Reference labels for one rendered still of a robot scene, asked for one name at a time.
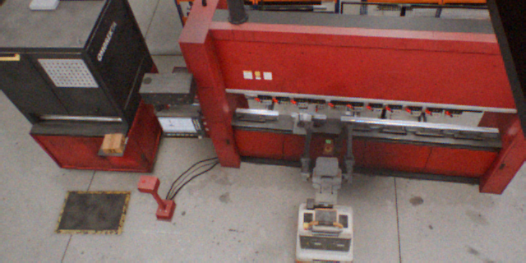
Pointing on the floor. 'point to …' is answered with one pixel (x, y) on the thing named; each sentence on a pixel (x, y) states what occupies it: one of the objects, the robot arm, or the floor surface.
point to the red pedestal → (166, 209)
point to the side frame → (511, 125)
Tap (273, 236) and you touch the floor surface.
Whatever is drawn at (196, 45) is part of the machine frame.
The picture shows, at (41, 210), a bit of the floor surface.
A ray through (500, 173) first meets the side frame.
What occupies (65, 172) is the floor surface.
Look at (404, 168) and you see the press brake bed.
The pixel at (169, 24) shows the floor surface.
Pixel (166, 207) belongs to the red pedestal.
